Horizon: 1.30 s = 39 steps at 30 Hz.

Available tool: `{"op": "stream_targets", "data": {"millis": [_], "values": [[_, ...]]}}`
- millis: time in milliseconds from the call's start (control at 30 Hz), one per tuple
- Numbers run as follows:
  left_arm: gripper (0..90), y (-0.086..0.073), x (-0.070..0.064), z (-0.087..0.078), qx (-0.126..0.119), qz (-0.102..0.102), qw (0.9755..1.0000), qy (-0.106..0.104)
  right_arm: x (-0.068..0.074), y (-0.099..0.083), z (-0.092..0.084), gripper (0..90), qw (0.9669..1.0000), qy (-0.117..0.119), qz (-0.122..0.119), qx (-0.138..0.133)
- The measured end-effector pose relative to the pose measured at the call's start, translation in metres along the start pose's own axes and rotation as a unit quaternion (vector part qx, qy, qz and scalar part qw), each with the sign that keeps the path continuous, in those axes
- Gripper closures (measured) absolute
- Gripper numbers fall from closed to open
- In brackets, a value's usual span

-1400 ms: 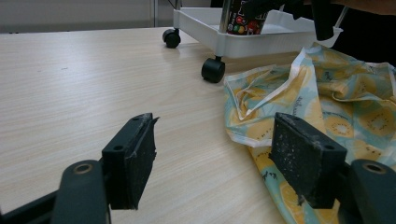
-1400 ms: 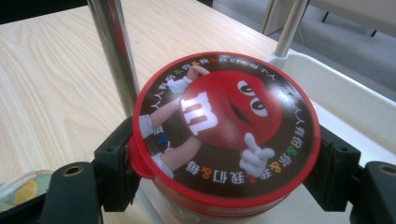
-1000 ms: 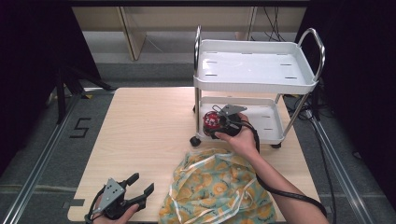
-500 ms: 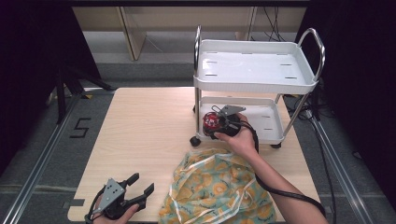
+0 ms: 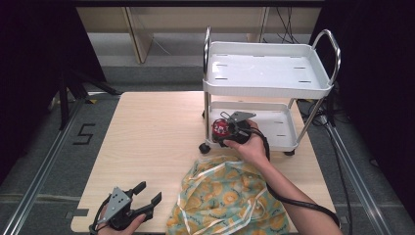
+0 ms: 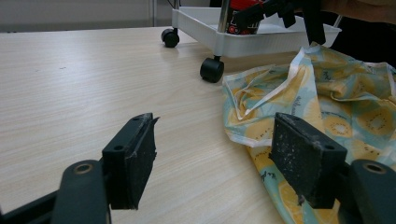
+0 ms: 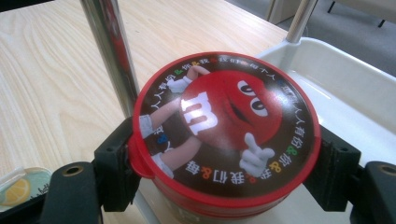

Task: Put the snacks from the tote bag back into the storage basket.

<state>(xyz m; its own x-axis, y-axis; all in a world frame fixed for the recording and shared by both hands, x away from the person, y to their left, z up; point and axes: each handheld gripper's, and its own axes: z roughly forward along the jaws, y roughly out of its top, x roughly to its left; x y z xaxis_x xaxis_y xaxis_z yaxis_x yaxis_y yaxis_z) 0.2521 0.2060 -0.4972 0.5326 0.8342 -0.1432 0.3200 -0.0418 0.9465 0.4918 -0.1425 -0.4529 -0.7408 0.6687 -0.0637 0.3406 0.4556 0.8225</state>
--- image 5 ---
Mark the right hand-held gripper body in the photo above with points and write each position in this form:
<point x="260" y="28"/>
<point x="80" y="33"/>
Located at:
<point x="239" y="130"/>

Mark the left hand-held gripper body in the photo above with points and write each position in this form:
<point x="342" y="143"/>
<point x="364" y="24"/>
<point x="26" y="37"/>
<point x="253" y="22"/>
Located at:
<point x="116" y="204"/>

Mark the red can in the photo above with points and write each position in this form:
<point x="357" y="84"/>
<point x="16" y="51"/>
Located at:
<point x="221" y="128"/>

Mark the white two-tier trolley cart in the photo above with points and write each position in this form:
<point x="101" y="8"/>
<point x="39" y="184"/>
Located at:
<point x="261" y="71"/>

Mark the yellow green patterned cloth bag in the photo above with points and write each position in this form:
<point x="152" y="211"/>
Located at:
<point x="208" y="199"/>

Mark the person's right hand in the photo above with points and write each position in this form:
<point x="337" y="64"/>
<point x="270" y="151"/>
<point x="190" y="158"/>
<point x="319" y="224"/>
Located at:
<point x="251" y="148"/>

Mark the person's left hand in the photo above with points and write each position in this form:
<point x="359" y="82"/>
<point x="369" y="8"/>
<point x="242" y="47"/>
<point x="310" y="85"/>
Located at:
<point x="129" y="226"/>

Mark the beige wooden desk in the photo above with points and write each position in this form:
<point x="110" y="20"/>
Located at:
<point x="140" y="36"/>

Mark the black tripod stand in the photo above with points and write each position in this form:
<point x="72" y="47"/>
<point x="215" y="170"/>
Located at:
<point x="70" y="88"/>

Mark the aluminium floor rail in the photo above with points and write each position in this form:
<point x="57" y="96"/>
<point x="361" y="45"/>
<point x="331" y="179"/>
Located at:
<point x="36" y="182"/>
<point x="355" y="182"/>

